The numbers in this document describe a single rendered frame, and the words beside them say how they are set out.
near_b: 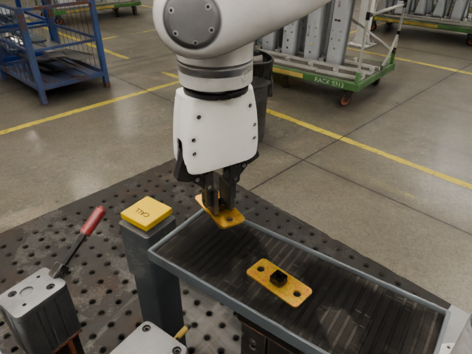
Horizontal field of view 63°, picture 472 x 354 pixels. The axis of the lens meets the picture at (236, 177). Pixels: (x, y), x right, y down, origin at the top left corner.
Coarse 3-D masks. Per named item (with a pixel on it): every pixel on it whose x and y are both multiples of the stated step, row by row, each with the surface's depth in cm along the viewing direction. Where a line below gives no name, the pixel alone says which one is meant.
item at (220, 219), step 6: (198, 198) 55; (222, 198) 54; (222, 204) 53; (204, 210) 53; (222, 210) 53; (228, 210) 53; (234, 210) 53; (210, 216) 52; (216, 216) 52; (222, 216) 52; (228, 216) 52; (234, 216) 52; (240, 216) 52; (216, 222) 51; (222, 222) 51; (228, 222) 51; (234, 222) 51; (240, 222) 51; (222, 228) 50
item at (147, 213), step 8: (144, 200) 65; (152, 200) 65; (128, 208) 63; (136, 208) 63; (144, 208) 63; (152, 208) 63; (160, 208) 63; (168, 208) 63; (128, 216) 61; (136, 216) 61; (144, 216) 61; (152, 216) 61; (160, 216) 62; (136, 224) 61; (144, 224) 60; (152, 224) 61
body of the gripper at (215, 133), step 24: (192, 96) 42; (216, 96) 41; (240, 96) 44; (192, 120) 42; (216, 120) 43; (240, 120) 45; (192, 144) 44; (216, 144) 45; (240, 144) 47; (192, 168) 45; (216, 168) 47
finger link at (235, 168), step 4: (232, 164) 49; (236, 164) 50; (224, 168) 52; (232, 168) 50; (236, 168) 50; (232, 172) 50; (236, 172) 50; (232, 176) 50; (236, 176) 51; (232, 180) 51; (236, 180) 51
